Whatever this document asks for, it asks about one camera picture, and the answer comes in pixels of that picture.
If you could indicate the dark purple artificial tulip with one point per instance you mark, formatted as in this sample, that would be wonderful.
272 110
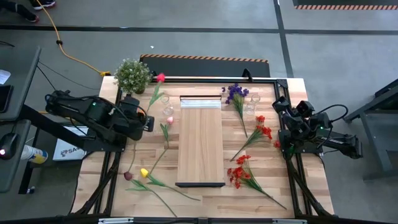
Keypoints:
127 176

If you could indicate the dark grey metal table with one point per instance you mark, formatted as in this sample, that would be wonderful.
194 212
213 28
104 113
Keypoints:
376 140

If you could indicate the red artificial flower bunch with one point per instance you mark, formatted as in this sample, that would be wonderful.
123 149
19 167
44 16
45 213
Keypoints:
237 171
260 119

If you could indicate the white yellow spray can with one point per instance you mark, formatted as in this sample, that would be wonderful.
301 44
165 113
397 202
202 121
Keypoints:
34 154

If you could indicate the purple artificial flower bunch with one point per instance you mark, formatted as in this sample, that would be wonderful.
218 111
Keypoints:
237 91

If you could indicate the black computer mouse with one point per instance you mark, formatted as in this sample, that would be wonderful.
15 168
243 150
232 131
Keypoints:
8 144

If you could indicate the white paper sheet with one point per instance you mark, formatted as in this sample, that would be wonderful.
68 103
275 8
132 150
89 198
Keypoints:
3 76

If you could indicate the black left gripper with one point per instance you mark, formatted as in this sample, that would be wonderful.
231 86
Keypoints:
133 124

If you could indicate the yellow artificial tulip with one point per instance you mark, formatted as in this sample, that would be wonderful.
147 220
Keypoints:
144 172

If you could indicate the silver metal bracket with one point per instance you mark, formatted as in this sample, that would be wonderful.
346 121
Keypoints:
116 221
289 221

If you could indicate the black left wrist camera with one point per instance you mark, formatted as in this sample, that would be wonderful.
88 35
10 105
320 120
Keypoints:
130 102

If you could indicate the wooden shelf black legs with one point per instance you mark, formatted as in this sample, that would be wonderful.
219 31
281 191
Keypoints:
200 140

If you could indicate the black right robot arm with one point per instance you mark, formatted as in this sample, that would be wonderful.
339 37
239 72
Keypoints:
339 141

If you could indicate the red artificial tulip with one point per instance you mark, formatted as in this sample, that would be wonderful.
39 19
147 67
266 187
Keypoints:
160 77

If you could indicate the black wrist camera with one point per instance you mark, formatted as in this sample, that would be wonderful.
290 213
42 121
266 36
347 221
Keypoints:
130 102
304 108

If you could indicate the grey desk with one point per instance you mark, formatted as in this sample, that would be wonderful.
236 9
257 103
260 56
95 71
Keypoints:
18 68

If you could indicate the white printed box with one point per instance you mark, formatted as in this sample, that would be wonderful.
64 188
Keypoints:
66 152

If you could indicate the black clamp knob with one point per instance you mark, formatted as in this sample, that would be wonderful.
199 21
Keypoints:
247 74

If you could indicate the clear glass vase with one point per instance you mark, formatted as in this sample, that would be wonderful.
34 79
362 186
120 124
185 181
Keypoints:
251 107
168 109

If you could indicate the black hazard-striped floor mat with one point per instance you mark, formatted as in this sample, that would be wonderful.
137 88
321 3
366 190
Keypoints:
202 67
342 7

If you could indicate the person's shoe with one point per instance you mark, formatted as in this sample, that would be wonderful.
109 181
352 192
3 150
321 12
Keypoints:
43 4
29 17

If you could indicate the black phone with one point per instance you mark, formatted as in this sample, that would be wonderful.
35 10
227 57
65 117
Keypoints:
4 98

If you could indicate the black metal rig frame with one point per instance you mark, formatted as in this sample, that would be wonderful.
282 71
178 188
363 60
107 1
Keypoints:
217 80

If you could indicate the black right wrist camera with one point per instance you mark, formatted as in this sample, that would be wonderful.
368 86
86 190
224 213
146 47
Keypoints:
304 108

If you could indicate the potted green plant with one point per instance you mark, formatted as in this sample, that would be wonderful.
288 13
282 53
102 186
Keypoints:
132 76

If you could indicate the orange artificial tulip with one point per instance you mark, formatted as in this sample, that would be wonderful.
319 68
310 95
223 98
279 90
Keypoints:
169 120

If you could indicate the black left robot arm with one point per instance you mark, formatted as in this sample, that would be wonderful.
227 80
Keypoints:
77 109

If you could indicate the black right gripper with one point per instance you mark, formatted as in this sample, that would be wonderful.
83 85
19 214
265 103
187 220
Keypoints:
297 126

